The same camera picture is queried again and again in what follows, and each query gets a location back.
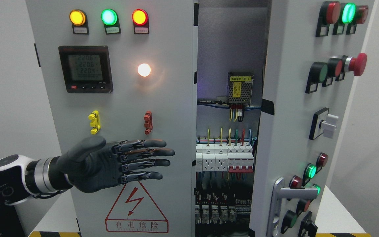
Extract dark grey robot left hand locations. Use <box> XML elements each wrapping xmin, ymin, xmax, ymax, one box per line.
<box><xmin>57</xmin><ymin>136</ymin><xmax>175</xmax><ymax>193</ymax></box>

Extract grey cabinet door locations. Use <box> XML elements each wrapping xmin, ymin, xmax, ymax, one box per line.
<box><xmin>249</xmin><ymin>0</ymin><xmax>374</xmax><ymax>237</ymax></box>
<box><xmin>26</xmin><ymin>0</ymin><xmax>198</xmax><ymax>237</ymax></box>

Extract red electric hazard warning sticker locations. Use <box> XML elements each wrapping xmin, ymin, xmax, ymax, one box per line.
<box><xmin>105</xmin><ymin>182</ymin><xmax>169</xmax><ymax>233</ymax></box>

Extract black box at left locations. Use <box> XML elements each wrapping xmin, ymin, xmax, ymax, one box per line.
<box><xmin>0</xmin><ymin>184</ymin><xmax>26</xmax><ymax>237</ymax></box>

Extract black digital power meter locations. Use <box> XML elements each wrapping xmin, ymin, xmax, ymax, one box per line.
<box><xmin>58</xmin><ymin>45</ymin><xmax>114</xmax><ymax>93</ymax></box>

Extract white glowing indicator light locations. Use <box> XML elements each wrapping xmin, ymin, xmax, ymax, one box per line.
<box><xmin>137</xmin><ymin>63</ymin><xmax>151</xmax><ymax>77</ymax></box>

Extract black relay row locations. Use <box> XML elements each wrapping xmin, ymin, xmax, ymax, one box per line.
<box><xmin>193</xmin><ymin>187</ymin><xmax>252</xmax><ymax>224</ymax></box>

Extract yellow indicator light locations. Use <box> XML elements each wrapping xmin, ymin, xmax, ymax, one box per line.
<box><xmin>69</xmin><ymin>9</ymin><xmax>89</xmax><ymax>35</ymax></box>

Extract green indicator light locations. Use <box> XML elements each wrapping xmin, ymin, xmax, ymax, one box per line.
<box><xmin>101</xmin><ymin>9</ymin><xmax>121</xmax><ymax>35</ymax></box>

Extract red indicator light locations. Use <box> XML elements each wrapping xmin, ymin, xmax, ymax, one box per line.
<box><xmin>131</xmin><ymin>9</ymin><xmax>149</xmax><ymax>34</ymax></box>

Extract metal mesh power supply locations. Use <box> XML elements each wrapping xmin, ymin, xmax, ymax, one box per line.
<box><xmin>227</xmin><ymin>72</ymin><xmax>254</xmax><ymax>106</ymax></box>

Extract red emergency stop button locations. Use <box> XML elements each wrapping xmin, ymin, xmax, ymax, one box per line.
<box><xmin>341</xmin><ymin>53</ymin><xmax>367</xmax><ymax>77</ymax></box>

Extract white DIN rail sockets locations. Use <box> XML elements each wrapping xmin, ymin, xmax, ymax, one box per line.
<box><xmin>195</xmin><ymin>144</ymin><xmax>229</xmax><ymax>171</ymax></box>

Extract red handle circuit breaker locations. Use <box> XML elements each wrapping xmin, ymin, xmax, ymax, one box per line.
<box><xmin>227</xmin><ymin>145</ymin><xmax>254</xmax><ymax>173</ymax></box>

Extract silver door handle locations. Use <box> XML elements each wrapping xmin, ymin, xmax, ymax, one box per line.
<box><xmin>266</xmin><ymin>177</ymin><xmax>318</xmax><ymax>237</ymax></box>

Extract white selector switch right door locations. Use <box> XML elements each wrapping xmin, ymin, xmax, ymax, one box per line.
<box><xmin>309</xmin><ymin>107</ymin><xmax>339</xmax><ymax>141</ymax></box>

